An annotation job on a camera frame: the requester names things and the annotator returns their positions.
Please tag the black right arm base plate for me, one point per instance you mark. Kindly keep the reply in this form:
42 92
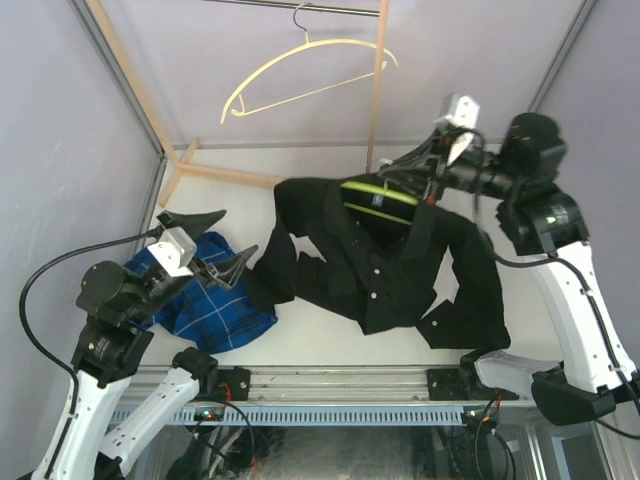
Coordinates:
448 384

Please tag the blue slotted cable duct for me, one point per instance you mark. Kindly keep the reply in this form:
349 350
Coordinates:
317 415

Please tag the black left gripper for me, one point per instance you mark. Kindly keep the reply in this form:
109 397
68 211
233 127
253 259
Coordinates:
228 271

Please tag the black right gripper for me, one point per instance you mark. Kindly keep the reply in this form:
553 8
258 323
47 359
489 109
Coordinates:
424 157

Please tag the aluminium extrusion rail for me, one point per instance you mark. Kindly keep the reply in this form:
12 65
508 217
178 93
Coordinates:
340 384

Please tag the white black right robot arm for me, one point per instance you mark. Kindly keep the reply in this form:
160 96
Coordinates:
549 235

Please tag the metal hanging rod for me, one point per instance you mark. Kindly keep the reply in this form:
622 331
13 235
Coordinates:
330 6

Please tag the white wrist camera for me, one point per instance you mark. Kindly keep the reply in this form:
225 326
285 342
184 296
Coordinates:
458 111
174 251

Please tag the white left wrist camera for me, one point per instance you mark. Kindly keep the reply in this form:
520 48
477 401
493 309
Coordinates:
174 251

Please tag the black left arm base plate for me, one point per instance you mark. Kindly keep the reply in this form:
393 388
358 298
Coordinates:
233 384

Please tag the black button shirt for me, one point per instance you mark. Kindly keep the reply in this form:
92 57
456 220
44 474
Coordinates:
434 275

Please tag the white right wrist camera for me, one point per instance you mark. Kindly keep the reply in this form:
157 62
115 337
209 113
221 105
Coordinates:
458 111

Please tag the beige plastic hanger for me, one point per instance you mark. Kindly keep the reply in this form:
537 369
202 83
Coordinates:
318 64

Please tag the wooden clothes rack frame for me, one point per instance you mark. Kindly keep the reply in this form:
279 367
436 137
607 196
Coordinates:
182 164

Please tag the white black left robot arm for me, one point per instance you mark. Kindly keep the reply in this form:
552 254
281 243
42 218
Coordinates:
111 345

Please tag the blue plaid shirt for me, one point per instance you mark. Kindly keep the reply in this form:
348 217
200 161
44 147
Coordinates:
216 320

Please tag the green plastic hanger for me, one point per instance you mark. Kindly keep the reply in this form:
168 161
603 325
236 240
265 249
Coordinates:
373 200

